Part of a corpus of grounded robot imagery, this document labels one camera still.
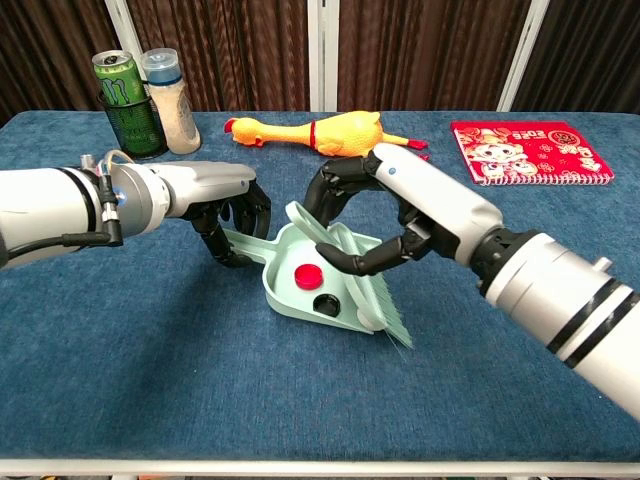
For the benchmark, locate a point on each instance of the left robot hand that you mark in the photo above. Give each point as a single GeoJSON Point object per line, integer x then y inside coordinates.
{"type": "Point", "coordinates": [210, 185]}

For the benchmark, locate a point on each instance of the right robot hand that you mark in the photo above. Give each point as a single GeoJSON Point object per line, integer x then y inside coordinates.
{"type": "Point", "coordinates": [440, 200]}

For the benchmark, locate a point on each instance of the mint green dustpan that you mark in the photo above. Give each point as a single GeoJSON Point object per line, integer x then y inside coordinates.
{"type": "Point", "coordinates": [285, 270]}

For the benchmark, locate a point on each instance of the mint green hand brush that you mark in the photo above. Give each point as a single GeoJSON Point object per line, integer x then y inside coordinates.
{"type": "Point", "coordinates": [382, 310]}

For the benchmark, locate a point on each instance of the red bottle cap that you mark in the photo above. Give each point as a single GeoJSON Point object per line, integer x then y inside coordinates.
{"type": "Point", "coordinates": [307, 276]}

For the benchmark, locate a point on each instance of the black bottle cap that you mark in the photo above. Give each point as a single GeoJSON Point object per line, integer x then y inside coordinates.
{"type": "Point", "coordinates": [326, 305]}

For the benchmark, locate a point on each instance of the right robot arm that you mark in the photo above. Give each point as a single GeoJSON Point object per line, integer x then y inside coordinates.
{"type": "Point", "coordinates": [550, 290]}

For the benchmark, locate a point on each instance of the clear bottle with blue band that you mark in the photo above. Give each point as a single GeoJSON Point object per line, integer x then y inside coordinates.
{"type": "Point", "coordinates": [172, 110]}

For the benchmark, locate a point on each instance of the yellow rubber chicken toy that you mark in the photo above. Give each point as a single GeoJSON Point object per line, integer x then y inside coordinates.
{"type": "Point", "coordinates": [340, 132]}

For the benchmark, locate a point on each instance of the black mesh cup holder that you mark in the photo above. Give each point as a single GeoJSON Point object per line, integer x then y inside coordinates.
{"type": "Point", "coordinates": [136, 131]}

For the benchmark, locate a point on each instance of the red spiral notebook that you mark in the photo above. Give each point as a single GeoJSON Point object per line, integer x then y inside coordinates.
{"type": "Point", "coordinates": [530, 152]}

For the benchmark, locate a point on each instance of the green energy drink can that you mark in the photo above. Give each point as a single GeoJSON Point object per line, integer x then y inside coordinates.
{"type": "Point", "coordinates": [119, 82]}

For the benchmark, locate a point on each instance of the brown pleated curtain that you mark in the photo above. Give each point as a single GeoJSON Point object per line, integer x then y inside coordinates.
{"type": "Point", "coordinates": [240, 50]}

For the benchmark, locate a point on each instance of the blue table cloth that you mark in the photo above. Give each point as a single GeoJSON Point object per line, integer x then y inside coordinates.
{"type": "Point", "coordinates": [250, 390]}

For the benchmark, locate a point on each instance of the white frame post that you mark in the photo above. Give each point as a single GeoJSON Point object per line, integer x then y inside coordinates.
{"type": "Point", "coordinates": [122, 25]}
{"type": "Point", "coordinates": [323, 55]}
{"type": "Point", "coordinates": [522, 50]}

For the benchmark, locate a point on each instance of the white table edge rail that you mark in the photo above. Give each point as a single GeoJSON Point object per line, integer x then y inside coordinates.
{"type": "Point", "coordinates": [320, 467]}

